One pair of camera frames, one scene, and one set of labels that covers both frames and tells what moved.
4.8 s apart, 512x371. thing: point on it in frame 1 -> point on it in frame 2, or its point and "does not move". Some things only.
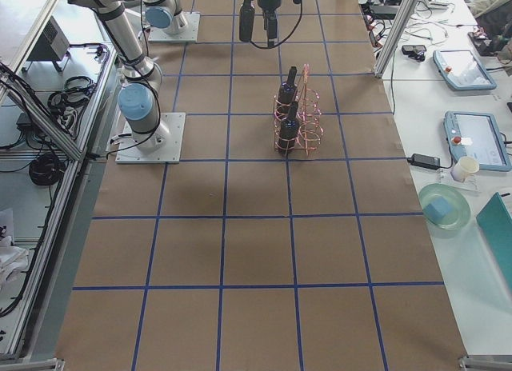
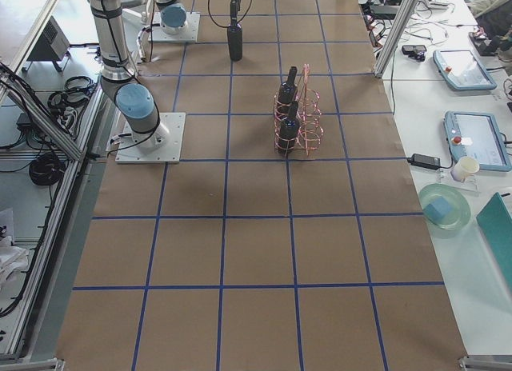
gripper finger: x=271 y=25 -> x=235 y=6
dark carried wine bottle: x=246 y=17 -> x=235 y=41
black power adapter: x=425 y=161 does not move
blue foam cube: x=437 y=210 does not move
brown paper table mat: x=290 y=236 does not move
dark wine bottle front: x=290 y=130 does not move
